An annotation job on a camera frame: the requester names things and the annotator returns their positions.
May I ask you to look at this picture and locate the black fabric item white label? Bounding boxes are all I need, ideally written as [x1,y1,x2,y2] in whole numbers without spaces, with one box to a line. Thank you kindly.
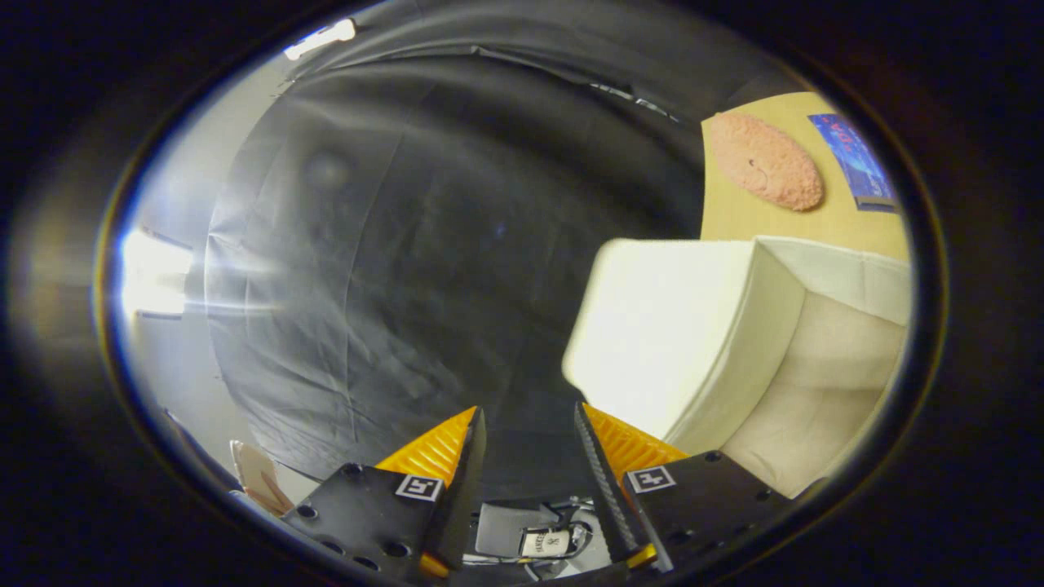
[465,497,613,576]

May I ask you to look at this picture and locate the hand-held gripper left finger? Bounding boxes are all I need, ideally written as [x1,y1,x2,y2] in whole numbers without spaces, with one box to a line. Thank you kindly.
[281,406,488,581]

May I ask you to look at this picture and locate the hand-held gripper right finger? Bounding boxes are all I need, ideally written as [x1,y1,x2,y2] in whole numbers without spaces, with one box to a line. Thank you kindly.
[573,401,796,573]

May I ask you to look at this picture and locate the brown cardboard piece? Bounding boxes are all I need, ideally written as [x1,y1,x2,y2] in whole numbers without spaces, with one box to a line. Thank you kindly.
[231,440,294,516]

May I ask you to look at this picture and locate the dark blue book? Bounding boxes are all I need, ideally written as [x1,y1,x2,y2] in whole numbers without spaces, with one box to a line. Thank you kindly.
[809,113,898,213]

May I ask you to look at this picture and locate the cream fabric storage box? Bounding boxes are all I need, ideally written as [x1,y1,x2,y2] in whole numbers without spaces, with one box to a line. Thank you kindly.
[561,235,913,500]

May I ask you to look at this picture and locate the ceiling light panel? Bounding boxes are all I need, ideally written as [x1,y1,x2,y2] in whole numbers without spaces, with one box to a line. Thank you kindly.
[284,18,358,61]
[122,228,197,319]

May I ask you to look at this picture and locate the pink fuzzy pad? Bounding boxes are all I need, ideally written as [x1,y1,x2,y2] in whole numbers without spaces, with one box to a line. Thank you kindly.
[706,112,825,213]

